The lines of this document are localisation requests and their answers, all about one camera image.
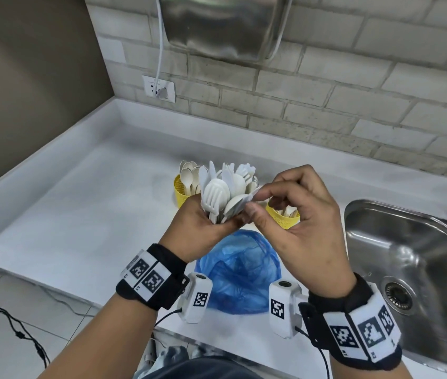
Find person's left hand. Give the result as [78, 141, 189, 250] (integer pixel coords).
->
[158, 193, 256, 264]

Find person's right hand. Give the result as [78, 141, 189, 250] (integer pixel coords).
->
[244, 164, 357, 300]

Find yellow mesh cup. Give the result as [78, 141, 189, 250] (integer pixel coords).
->
[266, 203, 301, 230]
[174, 173, 192, 210]

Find bundle of white plastic cutlery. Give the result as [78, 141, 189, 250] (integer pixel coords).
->
[199, 161, 266, 225]

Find blue plastic bag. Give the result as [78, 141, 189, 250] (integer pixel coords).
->
[194, 229, 282, 315]

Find person's left forearm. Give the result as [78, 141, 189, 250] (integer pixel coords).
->
[37, 294, 159, 379]

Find person's dark shorts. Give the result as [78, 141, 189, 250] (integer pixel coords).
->
[132, 355, 263, 379]

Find black left wristband with markers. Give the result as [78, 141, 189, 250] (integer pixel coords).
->
[115, 243, 191, 312]

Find black wristband with markers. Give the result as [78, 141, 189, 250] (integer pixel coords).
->
[115, 243, 191, 312]
[298, 273, 403, 371]

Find black right wristband with markers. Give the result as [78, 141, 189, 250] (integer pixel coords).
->
[298, 273, 403, 371]

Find stainless steel sink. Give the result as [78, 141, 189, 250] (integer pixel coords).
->
[343, 199, 447, 377]

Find grey shoe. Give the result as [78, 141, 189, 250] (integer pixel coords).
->
[160, 345, 189, 367]

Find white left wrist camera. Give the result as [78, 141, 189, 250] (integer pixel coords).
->
[179, 272, 213, 324]

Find black left wrist camera cable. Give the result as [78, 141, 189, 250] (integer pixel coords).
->
[153, 308, 183, 328]

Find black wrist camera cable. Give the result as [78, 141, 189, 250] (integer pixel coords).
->
[153, 308, 183, 328]
[294, 326, 331, 379]

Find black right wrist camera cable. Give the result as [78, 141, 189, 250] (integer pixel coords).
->
[294, 326, 331, 379]

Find white wall socket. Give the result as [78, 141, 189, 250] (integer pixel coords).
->
[141, 74, 176, 104]

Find white plug with cable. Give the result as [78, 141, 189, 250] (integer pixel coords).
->
[154, 0, 169, 100]

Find black floor cable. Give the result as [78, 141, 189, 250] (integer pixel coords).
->
[0, 296, 50, 367]

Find stainless steel wall appliance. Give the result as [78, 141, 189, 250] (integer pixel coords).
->
[158, 0, 293, 63]

